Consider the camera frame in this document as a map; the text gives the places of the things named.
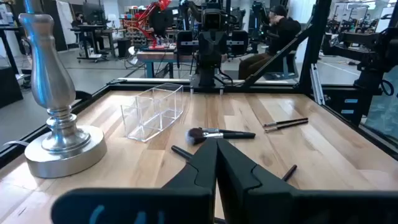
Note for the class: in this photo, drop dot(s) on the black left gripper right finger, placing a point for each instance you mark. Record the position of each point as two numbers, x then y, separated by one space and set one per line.
248 202

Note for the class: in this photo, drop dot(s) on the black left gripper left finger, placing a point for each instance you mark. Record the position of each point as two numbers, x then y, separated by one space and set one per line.
192 202

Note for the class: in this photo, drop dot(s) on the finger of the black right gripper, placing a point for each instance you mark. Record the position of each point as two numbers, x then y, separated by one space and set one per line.
185 43
239 43

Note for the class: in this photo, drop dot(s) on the black spoolie brush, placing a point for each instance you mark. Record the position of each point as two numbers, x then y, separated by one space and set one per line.
182 153

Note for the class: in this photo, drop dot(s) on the large fluffy powder brush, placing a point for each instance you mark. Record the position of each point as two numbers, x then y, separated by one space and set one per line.
236 135

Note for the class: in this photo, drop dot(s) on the red robot arm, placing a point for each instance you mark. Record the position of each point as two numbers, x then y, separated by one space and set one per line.
146 18

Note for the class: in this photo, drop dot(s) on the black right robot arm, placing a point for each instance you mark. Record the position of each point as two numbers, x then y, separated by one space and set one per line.
211 76

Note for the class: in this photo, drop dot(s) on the wooden table blue legs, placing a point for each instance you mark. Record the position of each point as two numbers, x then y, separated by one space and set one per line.
161 57

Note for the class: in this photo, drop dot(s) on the seated person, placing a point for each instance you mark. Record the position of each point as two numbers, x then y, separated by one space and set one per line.
280 34

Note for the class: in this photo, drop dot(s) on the grey chair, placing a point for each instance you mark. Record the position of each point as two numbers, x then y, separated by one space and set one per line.
287 67

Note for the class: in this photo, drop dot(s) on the black speaker box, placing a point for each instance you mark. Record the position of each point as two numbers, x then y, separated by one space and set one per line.
123 47

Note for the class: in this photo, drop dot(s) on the clear acrylic organizer box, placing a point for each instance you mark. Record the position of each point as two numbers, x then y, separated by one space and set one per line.
155 124

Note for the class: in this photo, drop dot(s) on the silver aluminium extrusion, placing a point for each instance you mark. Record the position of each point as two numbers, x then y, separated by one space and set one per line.
317 84

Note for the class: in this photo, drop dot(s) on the black office desk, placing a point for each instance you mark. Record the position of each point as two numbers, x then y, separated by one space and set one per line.
90 31

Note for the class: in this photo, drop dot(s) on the person at desk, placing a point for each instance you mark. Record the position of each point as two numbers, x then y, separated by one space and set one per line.
77 20

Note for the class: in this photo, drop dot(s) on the black robot station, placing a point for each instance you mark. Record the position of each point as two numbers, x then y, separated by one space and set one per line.
367 53

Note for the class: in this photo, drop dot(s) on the silver table lamp white shade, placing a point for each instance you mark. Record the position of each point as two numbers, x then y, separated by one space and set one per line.
51 77

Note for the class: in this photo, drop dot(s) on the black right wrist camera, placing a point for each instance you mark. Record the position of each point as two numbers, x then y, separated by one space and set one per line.
212 19

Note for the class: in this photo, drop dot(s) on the black aluminium table frame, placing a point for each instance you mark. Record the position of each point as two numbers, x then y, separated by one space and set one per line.
280 89

